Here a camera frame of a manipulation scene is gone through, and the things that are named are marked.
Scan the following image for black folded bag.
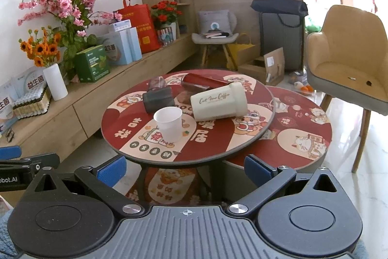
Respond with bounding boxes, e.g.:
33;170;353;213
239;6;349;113
250;0;308;17

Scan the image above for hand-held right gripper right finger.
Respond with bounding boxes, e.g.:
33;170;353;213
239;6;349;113
228;155;347;216

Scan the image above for grey shell chair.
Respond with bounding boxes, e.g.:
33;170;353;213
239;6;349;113
191;11;241;69

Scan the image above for flat labelled cardboard box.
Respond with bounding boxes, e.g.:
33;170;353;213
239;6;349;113
263;47;286;86

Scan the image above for wooden sideboard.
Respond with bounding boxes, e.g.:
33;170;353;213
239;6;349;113
0;33;201;163

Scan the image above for green carton box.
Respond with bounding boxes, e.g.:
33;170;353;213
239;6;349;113
74;45;111;84

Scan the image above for grey printed cushion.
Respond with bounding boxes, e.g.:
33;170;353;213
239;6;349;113
198;9;230;35

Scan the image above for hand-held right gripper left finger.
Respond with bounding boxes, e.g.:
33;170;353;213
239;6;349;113
32;155;145;217

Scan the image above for low round printed red table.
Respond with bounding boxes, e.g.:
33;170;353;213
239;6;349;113
221;85;333;178

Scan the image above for orange sunflower bouquet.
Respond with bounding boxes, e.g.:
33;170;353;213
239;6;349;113
18;28;63;68

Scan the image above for small light blue box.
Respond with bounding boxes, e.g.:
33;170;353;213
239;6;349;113
108;19;133;33

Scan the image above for large light blue box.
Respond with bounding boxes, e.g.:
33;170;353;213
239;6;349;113
97;27;143;66

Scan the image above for yellow paper bag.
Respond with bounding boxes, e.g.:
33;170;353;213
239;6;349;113
226;33;257;70

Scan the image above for grey suitcase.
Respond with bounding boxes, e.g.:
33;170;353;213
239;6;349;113
259;12;305;72

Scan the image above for white cylinder vase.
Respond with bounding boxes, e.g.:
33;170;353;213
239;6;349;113
42;63;69;101

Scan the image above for beige armchair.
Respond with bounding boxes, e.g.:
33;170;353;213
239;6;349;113
304;5;388;174

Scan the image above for red shopping bag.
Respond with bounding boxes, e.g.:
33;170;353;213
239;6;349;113
116;0;161;55

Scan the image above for tall round printed red table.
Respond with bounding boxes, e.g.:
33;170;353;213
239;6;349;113
101;69;276;204

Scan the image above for white printed display box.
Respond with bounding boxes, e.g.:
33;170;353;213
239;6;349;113
0;66;47;102

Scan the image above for dark grey tissue box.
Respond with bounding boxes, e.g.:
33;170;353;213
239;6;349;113
142;77;173;114

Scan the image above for white paper cup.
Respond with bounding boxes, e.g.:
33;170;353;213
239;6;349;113
153;107;183;143

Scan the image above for tray of small vials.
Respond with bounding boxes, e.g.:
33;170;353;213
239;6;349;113
11;84;52;119

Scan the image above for blue cloth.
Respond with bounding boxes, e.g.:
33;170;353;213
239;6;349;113
0;211;19;259

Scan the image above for printed red floor mat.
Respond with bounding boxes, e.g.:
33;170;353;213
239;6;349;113
125;167;213;206

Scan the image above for brown cardboard box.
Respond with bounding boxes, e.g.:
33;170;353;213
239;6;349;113
238;57;268;84

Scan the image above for cream printed cup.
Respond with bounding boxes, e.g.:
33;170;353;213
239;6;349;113
190;82;249;122

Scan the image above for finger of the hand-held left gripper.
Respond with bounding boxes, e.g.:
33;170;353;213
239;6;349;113
0;152;60;175
0;146;23;160

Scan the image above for long red box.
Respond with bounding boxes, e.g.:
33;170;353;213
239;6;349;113
181;73;230;95

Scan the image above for red flowers in striped pot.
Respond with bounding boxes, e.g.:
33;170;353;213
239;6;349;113
150;0;183;48

